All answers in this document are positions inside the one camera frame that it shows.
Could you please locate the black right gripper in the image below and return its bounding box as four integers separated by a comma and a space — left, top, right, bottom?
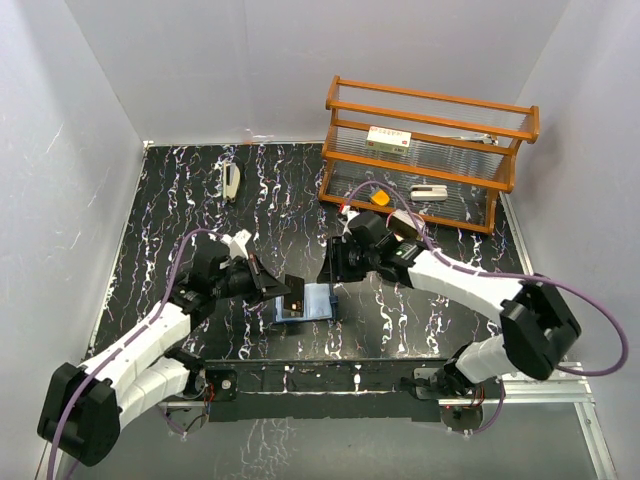
318, 236, 379, 284

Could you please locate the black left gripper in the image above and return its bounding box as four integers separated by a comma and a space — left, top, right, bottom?
212, 252, 290, 304

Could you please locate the blue card holder wallet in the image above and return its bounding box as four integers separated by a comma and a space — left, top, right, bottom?
274, 283, 338, 324

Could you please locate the stack of silver cards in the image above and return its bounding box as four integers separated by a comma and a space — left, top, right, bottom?
389, 210, 425, 236

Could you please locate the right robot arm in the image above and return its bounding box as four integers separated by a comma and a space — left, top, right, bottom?
317, 207, 582, 397

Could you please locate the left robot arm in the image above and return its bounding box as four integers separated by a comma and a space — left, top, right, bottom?
37, 246, 290, 466

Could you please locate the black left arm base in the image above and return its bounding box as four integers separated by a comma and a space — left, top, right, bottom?
161, 369, 238, 439

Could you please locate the beige oval card tray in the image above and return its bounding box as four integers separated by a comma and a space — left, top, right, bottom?
387, 209, 427, 241

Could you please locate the yellow and grey tape measure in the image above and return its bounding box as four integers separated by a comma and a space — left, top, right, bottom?
370, 190, 390, 206

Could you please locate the white and black stapler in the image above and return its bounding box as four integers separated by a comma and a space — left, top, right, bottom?
222, 160, 241, 202

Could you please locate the white small stapler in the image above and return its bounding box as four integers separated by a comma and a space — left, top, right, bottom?
410, 185, 448, 202

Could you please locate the white red small box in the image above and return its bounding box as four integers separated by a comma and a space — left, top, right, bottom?
365, 126, 412, 154

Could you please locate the orange wooden shelf rack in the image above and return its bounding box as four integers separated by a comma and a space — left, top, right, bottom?
318, 76, 540, 234

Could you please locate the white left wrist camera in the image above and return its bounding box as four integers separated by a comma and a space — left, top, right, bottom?
221, 229, 252, 259

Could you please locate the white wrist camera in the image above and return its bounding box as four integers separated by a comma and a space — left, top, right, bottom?
337, 205, 359, 226
221, 229, 252, 259

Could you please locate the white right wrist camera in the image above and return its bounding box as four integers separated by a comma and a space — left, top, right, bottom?
337, 205, 359, 226

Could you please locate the aluminium front rail frame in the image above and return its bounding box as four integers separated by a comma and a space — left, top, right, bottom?
37, 362, 619, 480

